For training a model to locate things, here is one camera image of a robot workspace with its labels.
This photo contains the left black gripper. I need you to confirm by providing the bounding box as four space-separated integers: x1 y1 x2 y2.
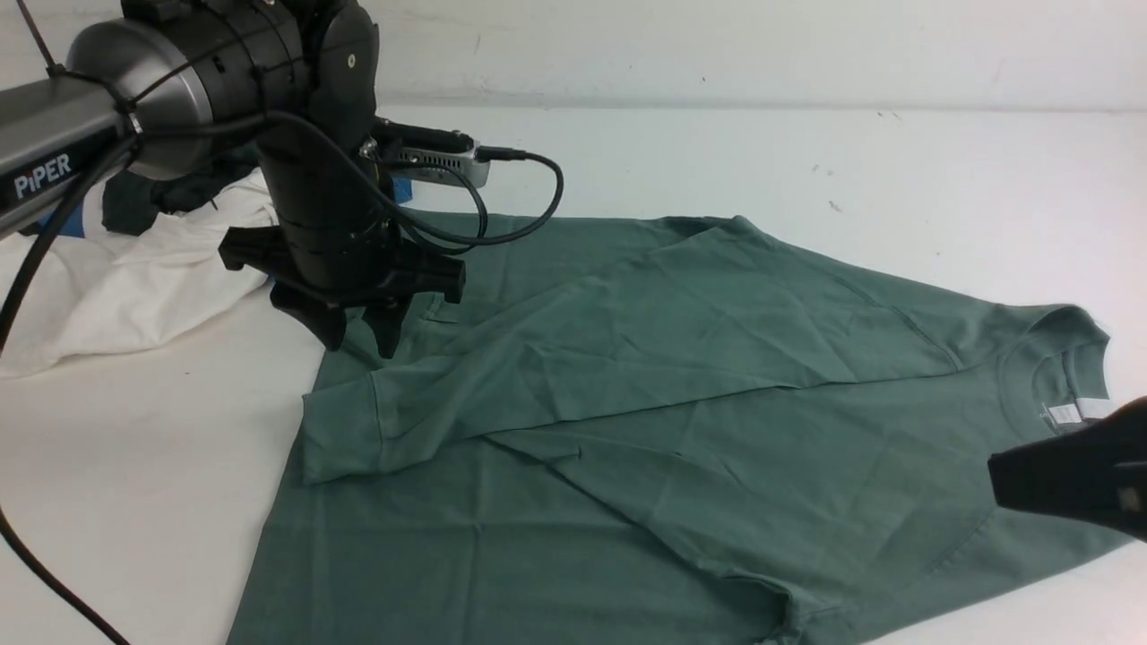
219 125 465 359

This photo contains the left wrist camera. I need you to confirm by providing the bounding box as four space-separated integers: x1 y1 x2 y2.
370 117 490 188

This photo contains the green long-sleeved shirt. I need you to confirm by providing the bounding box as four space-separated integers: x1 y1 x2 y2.
227 217 1129 644

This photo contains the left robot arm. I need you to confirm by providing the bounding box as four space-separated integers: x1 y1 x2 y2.
3 1 466 357

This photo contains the blue shirt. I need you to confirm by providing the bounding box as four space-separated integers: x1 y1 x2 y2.
60 178 414 238

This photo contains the dark grey shirt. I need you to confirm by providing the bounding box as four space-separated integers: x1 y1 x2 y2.
99 143 259 238

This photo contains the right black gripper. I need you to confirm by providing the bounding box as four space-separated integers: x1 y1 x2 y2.
988 399 1146 541

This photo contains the white shirt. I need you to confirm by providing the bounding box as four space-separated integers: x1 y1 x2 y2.
1 170 278 379

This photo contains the left black cable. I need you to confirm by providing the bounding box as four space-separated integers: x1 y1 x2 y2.
0 0 565 645

